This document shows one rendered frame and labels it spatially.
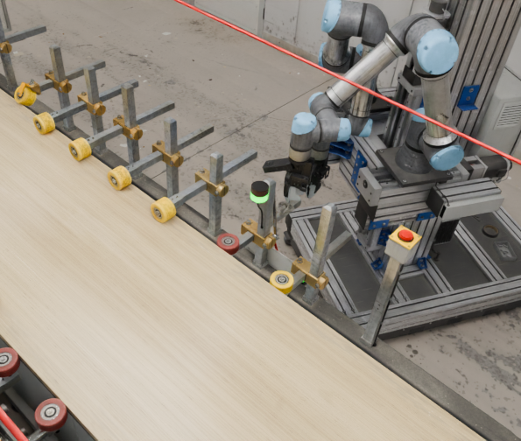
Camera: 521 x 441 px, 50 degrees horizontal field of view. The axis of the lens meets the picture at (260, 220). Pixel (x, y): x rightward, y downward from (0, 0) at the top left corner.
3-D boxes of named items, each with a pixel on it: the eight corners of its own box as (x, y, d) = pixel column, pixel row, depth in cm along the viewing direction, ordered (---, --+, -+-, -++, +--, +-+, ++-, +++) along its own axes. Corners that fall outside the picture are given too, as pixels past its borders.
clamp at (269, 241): (249, 227, 217) (249, 218, 214) (275, 245, 211) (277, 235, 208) (239, 234, 214) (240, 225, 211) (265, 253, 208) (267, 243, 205)
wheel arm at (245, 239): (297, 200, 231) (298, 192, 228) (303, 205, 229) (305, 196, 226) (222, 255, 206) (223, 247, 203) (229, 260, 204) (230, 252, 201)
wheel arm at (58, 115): (134, 84, 267) (133, 77, 264) (139, 87, 265) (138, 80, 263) (41, 123, 238) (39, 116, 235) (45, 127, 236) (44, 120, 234)
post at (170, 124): (173, 207, 248) (170, 115, 215) (179, 211, 246) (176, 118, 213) (168, 211, 246) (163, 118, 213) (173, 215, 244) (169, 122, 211)
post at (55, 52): (72, 133, 280) (55, 42, 247) (76, 136, 279) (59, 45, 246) (66, 136, 278) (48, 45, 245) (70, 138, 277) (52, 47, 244)
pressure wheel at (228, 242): (227, 250, 211) (228, 228, 203) (242, 262, 207) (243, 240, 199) (211, 262, 206) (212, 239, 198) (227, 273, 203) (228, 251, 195)
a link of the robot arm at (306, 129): (322, 123, 176) (296, 124, 174) (317, 151, 183) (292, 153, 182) (315, 109, 181) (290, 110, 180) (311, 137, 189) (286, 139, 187)
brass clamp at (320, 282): (299, 263, 208) (301, 255, 204) (328, 283, 202) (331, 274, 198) (289, 272, 204) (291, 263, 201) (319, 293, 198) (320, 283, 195)
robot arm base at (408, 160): (421, 148, 226) (428, 128, 220) (440, 171, 216) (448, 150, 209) (388, 153, 222) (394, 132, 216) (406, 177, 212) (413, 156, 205)
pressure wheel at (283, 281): (265, 290, 198) (269, 269, 190) (288, 290, 199) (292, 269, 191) (269, 309, 192) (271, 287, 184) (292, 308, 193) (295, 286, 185)
